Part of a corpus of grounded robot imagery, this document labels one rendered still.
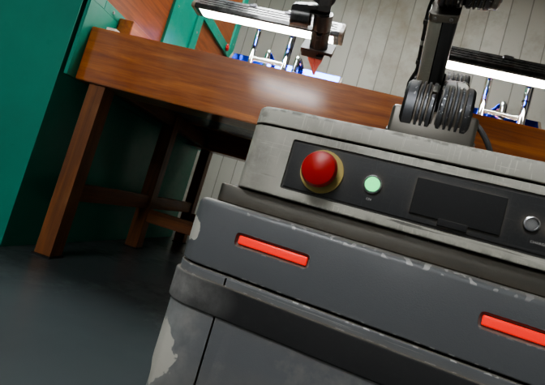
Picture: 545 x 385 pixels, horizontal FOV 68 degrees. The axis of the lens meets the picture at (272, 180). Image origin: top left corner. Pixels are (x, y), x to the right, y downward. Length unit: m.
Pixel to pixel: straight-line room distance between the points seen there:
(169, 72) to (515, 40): 2.85
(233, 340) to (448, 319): 0.22
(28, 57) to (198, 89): 0.58
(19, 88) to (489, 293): 1.44
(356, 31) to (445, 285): 3.34
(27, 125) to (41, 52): 0.24
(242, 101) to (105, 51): 0.50
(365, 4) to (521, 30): 1.20
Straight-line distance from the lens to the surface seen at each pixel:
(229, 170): 3.56
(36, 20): 1.62
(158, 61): 1.39
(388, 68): 3.51
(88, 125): 1.44
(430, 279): 0.44
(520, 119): 1.84
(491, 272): 0.48
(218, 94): 1.28
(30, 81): 1.55
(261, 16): 1.68
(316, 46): 1.32
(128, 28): 1.63
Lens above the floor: 0.35
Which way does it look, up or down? 4 degrees up
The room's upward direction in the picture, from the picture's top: 16 degrees clockwise
